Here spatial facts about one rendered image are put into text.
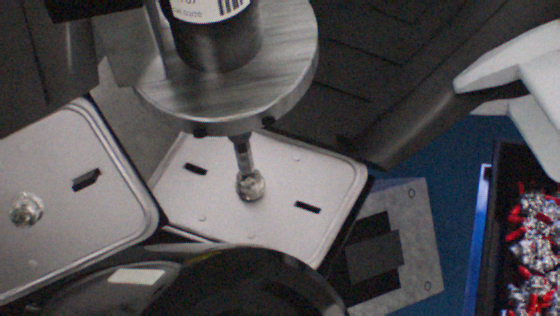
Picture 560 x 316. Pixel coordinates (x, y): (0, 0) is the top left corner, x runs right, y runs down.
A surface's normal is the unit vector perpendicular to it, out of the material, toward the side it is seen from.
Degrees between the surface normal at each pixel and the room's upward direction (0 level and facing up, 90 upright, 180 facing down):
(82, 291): 41
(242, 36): 90
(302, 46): 0
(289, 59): 0
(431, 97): 10
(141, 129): 0
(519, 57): 20
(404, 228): 50
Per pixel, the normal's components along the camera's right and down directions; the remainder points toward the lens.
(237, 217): -0.11, -0.59
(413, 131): 0.13, -0.52
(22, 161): -0.04, 0.43
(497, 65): -0.45, -0.25
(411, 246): 0.66, -0.04
